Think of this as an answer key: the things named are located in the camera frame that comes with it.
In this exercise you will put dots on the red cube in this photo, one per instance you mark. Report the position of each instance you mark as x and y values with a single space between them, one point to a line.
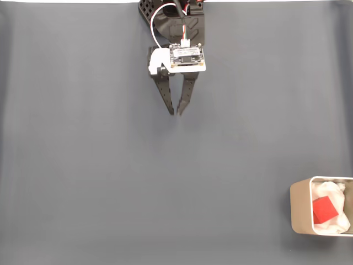
325 209

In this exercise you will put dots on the white crumpled tissue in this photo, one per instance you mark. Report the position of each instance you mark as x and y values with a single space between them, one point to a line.
331 190

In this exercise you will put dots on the dark grey mat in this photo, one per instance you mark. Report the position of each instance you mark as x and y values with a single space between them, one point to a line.
110 179

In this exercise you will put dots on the silver metal box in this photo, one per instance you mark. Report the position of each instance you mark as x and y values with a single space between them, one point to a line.
300 207

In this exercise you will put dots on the white camera module with mount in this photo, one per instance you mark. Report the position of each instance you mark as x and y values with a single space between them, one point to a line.
187 55

